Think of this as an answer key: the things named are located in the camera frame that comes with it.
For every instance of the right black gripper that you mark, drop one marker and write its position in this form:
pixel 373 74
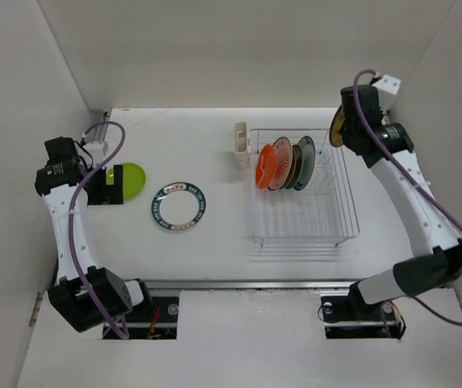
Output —
pixel 343 126

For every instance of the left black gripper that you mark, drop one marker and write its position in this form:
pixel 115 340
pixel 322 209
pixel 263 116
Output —
pixel 102 196

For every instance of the lime green plate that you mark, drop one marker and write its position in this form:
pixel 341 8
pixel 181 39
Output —
pixel 131 185

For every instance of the yellow brown patterned plate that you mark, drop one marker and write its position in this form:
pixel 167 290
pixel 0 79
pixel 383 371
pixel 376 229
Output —
pixel 336 126

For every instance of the white plate teal rim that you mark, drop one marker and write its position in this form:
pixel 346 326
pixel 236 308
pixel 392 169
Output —
pixel 178 206

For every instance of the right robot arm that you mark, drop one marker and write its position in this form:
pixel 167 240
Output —
pixel 389 154

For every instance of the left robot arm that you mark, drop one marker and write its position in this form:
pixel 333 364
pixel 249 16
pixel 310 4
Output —
pixel 83 292

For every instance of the white plate grey rim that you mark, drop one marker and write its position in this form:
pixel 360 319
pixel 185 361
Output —
pixel 307 146

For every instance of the dark green plate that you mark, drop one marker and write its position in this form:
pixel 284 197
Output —
pixel 296 166

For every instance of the olive brown plate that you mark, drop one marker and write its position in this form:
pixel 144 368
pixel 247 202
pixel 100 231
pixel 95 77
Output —
pixel 291 169

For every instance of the white plate red pattern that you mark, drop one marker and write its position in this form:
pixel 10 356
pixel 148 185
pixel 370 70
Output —
pixel 283 161

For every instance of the orange plate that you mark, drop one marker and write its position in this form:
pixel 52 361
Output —
pixel 265 167

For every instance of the beige cutlery holder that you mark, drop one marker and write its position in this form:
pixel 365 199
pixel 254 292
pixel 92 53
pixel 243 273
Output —
pixel 241 144

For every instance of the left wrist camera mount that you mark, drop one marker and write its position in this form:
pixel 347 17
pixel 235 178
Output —
pixel 94 139

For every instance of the white wire dish rack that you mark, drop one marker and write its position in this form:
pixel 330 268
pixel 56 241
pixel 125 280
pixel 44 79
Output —
pixel 309 201

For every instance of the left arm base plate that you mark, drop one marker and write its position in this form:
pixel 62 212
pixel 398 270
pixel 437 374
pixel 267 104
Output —
pixel 159 322

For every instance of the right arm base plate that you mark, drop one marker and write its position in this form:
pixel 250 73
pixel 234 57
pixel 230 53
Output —
pixel 344 322

